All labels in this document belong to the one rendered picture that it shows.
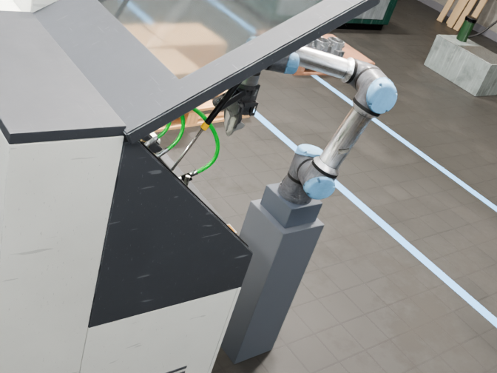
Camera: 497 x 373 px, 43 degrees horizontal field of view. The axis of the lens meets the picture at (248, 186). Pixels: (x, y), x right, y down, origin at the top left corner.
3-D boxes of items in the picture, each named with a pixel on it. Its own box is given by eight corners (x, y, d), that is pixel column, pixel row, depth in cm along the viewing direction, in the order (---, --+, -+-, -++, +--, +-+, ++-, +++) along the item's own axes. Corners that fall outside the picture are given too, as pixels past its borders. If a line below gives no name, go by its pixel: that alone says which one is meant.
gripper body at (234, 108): (254, 118, 222) (263, 87, 216) (234, 118, 217) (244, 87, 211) (242, 106, 227) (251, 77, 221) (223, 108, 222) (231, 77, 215)
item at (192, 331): (193, 424, 264) (242, 288, 223) (59, 479, 229) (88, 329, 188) (123, 309, 307) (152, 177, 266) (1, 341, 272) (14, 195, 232)
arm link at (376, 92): (315, 186, 257) (390, 73, 234) (325, 207, 245) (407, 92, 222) (291, 177, 252) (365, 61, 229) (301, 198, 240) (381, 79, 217)
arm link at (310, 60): (379, 59, 242) (265, 23, 224) (390, 72, 233) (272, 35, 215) (364, 86, 247) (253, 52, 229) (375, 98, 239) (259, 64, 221)
